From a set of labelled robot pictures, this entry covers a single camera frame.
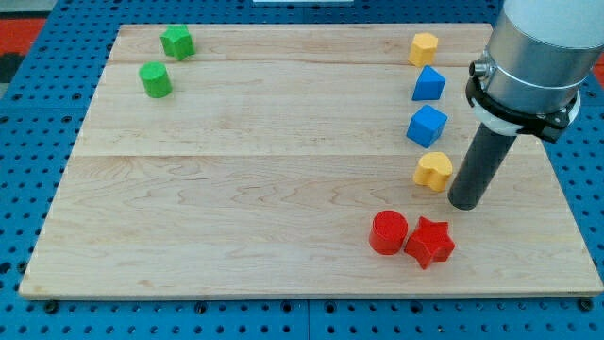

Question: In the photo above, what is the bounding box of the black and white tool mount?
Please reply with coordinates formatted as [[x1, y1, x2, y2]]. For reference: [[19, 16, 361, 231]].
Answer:
[[465, 78, 580, 143]]

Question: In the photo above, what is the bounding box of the yellow heart block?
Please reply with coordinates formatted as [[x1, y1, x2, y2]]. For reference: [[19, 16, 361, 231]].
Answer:
[[412, 152, 453, 192]]

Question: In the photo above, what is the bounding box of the blue cube block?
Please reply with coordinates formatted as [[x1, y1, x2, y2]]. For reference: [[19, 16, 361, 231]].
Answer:
[[406, 105, 448, 148]]

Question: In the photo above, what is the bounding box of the yellow hexagon block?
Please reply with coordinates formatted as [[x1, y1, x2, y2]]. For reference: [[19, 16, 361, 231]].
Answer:
[[408, 32, 439, 67]]

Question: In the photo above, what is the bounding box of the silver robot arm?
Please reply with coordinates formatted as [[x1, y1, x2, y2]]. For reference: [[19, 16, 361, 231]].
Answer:
[[448, 0, 603, 211]]

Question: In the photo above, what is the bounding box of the red star block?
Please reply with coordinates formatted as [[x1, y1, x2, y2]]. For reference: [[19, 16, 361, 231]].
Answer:
[[404, 216, 456, 269]]

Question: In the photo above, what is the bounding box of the blue triangular prism block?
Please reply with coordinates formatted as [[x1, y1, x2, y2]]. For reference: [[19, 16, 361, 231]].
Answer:
[[411, 65, 446, 101]]

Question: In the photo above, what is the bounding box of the red cylinder block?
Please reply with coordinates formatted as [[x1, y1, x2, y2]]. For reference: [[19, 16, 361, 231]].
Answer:
[[368, 210, 409, 255]]

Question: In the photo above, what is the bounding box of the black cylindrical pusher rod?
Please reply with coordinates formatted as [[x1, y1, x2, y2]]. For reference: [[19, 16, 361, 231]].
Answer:
[[447, 124, 516, 211]]

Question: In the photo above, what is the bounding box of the green cylinder block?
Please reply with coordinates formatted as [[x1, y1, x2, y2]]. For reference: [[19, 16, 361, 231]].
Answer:
[[139, 62, 173, 98]]

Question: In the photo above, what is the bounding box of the green star block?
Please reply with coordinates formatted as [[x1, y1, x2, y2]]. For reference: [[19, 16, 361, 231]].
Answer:
[[160, 25, 196, 61]]

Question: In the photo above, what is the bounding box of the light wooden board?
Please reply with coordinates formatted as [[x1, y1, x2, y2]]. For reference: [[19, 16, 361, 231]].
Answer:
[[19, 24, 603, 300]]

